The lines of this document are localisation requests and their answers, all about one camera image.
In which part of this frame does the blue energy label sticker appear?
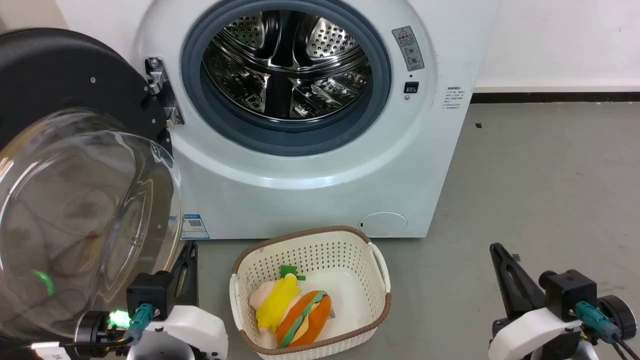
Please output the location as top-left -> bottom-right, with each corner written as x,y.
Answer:
180,214 -> 211,240

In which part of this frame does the white front-load washing machine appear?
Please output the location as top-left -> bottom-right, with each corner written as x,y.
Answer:
54,0 -> 501,240

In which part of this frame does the orange green burger plush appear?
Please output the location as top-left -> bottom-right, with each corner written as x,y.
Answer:
276,290 -> 335,349

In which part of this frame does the metal door hinge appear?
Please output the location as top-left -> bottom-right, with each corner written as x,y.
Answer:
144,56 -> 185,126

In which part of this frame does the black wall baseboard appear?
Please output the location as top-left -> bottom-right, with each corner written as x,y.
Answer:
470,91 -> 640,104

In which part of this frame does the grey warning sticker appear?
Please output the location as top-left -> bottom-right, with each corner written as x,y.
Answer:
391,26 -> 426,72

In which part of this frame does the yellow pink plush doll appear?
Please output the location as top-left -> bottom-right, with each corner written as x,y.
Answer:
249,265 -> 307,335

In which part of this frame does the round white filter cover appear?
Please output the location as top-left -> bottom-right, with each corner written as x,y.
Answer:
358,212 -> 409,238

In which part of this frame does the teal plug right arm cable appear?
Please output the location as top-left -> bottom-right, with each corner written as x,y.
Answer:
574,301 -> 640,360

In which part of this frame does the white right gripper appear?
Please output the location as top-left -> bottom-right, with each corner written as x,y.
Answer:
488,243 -> 587,360

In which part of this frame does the cream plastic laundry basket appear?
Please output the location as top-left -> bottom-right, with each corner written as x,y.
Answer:
229,226 -> 392,356

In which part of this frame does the black round glass washer door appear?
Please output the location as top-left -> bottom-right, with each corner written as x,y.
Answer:
0,27 -> 184,342

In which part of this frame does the stainless steel perforated drum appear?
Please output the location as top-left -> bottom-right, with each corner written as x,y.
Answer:
201,10 -> 374,122

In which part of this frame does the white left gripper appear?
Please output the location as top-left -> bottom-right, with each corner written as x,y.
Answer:
126,241 -> 229,360

